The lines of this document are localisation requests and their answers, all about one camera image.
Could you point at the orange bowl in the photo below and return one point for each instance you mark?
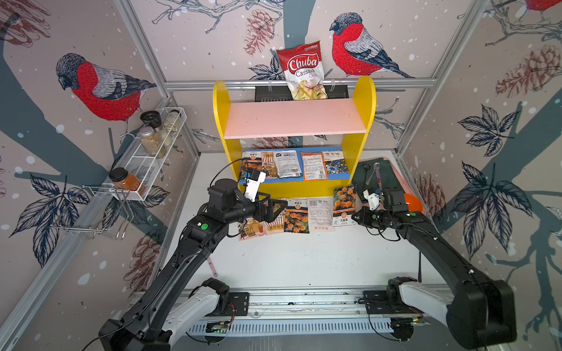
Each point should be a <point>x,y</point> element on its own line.
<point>414,204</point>

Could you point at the pale spice jar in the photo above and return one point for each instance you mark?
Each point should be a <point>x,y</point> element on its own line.
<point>171,121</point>

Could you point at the orange bordered seed bag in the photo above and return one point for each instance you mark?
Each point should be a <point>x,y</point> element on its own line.
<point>314,168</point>

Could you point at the pink storefront seed bag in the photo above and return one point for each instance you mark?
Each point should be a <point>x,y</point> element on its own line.
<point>251,228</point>
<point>277,226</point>
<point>268,164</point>
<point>320,214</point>

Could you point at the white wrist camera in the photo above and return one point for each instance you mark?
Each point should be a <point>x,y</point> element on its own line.
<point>373,198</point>
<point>253,183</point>

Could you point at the silver spoon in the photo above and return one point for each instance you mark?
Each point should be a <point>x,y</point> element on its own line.
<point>372,177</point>

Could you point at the dark purple fork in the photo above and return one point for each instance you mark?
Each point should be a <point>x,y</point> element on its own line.
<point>419,275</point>

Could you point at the chrome wire holder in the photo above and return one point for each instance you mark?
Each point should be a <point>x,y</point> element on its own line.
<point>111,215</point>

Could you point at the white wire spice rack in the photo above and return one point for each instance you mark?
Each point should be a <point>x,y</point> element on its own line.
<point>148,169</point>

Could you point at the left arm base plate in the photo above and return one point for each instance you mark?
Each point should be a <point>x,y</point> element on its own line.
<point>235,303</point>

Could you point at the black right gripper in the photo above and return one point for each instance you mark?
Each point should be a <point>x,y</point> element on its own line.
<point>363,219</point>

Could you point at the dark green cloth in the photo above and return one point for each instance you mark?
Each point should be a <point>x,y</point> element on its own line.
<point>390,178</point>

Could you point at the pink handled fork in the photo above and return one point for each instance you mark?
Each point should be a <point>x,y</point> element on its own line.
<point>212,268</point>

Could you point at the blue flower seed bag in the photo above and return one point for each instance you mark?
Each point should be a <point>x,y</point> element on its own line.
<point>335,162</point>

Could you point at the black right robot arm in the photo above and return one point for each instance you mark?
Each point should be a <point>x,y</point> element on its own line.
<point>478,311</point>

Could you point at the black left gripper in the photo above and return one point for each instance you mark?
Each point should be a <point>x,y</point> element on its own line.
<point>269,215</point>

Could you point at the black orange marigold seed bag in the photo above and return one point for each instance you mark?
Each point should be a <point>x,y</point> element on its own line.
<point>296,219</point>

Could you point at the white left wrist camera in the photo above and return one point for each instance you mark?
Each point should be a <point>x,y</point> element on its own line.
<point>253,183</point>

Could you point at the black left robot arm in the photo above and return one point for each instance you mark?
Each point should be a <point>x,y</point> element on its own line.
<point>155,322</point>

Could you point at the yellow two-tier shelf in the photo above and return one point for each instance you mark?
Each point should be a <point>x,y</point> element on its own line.
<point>303,126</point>

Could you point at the tan spice jar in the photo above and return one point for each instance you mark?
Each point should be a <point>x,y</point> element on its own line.
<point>152,142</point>

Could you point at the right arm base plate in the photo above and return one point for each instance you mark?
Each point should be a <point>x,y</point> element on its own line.
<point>379,302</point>

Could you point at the orange spice jar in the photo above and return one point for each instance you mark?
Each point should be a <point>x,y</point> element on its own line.
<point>124,180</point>

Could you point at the red Chuba chips bag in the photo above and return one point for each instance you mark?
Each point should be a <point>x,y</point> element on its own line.
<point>303,71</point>

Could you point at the black lid spice jar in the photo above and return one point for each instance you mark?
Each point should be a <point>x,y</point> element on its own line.
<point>153,119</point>

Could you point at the black spoon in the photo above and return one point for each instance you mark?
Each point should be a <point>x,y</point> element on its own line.
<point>367,169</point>

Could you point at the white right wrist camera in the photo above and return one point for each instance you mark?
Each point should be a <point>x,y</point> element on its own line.
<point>373,198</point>

